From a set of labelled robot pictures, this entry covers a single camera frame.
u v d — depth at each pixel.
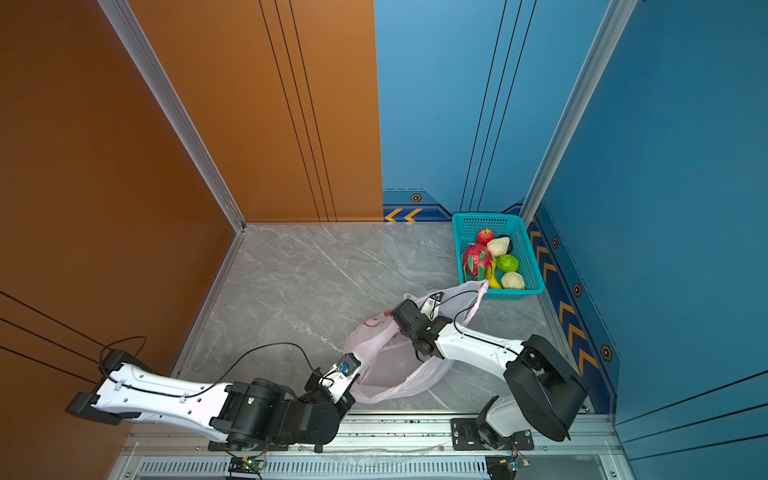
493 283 0.98
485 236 1.09
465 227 1.12
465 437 0.72
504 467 0.71
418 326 0.66
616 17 0.70
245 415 0.44
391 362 0.85
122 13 0.69
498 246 1.02
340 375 0.52
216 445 0.62
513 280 0.96
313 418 0.44
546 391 0.43
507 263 1.00
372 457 0.70
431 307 0.77
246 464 0.71
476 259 0.99
